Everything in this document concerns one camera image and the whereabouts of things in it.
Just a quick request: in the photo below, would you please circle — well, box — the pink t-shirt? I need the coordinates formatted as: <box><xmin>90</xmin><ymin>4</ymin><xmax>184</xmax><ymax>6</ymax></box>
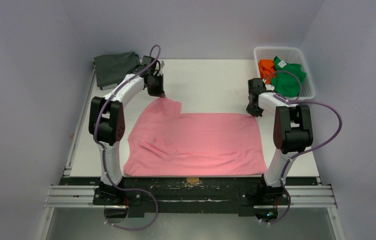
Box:
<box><xmin>123</xmin><ymin>98</ymin><xmax>267</xmax><ymax>177</ymax></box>

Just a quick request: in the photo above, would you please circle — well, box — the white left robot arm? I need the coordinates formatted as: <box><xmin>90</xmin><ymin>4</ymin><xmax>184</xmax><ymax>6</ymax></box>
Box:
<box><xmin>88</xmin><ymin>56</ymin><xmax>165</xmax><ymax>205</ymax></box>

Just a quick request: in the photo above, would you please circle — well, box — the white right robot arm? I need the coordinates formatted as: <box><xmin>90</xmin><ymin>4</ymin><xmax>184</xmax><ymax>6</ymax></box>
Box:
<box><xmin>246</xmin><ymin>78</ymin><xmax>313</xmax><ymax>204</ymax></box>

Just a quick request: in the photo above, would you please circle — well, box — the orange t-shirt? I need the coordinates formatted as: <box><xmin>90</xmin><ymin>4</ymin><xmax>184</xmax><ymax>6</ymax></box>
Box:
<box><xmin>257</xmin><ymin>59</ymin><xmax>276</xmax><ymax>85</ymax></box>

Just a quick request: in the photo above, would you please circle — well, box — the green t-shirt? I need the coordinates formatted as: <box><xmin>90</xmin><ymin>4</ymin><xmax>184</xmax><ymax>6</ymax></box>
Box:
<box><xmin>270</xmin><ymin>56</ymin><xmax>307</xmax><ymax>98</ymax></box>

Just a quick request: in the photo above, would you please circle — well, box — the folded grey t-shirt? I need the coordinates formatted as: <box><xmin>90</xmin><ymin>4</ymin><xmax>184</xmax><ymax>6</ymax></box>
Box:
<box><xmin>94</xmin><ymin>51</ymin><xmax>139</xmax><ymax>88</ymax></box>

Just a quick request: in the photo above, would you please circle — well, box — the white plastic basket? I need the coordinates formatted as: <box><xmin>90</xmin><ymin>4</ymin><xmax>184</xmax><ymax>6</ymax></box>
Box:
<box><xmin>253</xmin><ymin>46</ymin><xmax>315</xmax><ymax>100</ymax></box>

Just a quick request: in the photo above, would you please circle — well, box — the folded white t-shirt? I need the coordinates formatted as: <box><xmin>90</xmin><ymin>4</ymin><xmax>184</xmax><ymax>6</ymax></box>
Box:
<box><xmin>100</xmin><ymin>83</ymin><xmax>118</xmax><ymax>91</ymax></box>

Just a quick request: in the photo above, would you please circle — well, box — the brown tape piece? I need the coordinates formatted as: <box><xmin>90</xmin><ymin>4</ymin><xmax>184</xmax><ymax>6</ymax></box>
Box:
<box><xmin>186</xmin><ymin>177</ymin><xmax>201</xmax><ymax>186</ymax></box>

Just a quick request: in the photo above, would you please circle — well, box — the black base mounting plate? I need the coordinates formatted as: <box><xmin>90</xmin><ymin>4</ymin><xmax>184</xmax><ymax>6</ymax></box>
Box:
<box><xmin>59</xmin><ymin>177</ymin><xmax>319</xmax><ymax>221</ymax></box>

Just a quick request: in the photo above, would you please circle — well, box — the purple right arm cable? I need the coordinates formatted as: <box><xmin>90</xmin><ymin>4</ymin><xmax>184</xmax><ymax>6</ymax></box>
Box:
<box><xmin>262</xmin><ymin>70</ymin><xmax>343</xmax><ymax>226</ymax></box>

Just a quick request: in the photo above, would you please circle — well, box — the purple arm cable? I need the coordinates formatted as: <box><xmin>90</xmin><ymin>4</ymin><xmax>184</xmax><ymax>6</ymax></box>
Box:
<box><xmin>93</xmin><ymin>44</ymin><xmax>159</xmax><ymax>232</ymax></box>
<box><xmin>262</xmin><ymin>70</ymin><xmax>343</xmax><ymax>226</ymax></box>

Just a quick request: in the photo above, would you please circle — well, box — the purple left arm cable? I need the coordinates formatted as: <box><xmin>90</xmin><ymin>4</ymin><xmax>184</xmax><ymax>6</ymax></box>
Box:
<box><xmin>93</xmin><ymin>44</ymin><xmax>159</xmax><ymax>232</ymax></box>

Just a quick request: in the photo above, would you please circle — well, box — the aluminium frame rail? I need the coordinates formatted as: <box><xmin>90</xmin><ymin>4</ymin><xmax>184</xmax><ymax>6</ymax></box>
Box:
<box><xmin>44</xmin><ymin>185</ymin><xmax>337</xmax><ymax>209</ymax></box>

